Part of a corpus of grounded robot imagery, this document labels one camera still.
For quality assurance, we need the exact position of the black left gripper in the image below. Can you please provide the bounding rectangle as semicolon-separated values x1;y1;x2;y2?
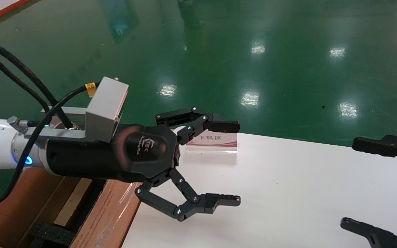
44;107;242;222

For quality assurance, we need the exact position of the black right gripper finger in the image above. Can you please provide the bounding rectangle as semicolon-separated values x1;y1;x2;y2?
352;134;397;171
340;217;397;248

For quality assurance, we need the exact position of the small cardboard box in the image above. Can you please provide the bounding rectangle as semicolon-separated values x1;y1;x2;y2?
53;177;93;227

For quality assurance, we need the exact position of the large open cardboard box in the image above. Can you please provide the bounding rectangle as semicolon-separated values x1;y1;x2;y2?
0;167;143;248

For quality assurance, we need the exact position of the clear acrylic sign with label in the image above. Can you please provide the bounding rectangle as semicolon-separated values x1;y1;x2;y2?
185;133;237;154

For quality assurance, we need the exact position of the black foam insert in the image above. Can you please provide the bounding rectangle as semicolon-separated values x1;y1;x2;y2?
30;222;77;248

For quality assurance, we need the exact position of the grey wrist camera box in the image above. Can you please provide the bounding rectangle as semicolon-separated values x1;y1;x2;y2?
85;76;129;143

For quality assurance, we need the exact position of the black cable with yellow tag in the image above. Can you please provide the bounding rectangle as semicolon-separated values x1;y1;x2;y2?
0;82;99;205

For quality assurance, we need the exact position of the silver camera mount bracket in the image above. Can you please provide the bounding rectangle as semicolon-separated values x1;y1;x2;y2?
24;107;88;140

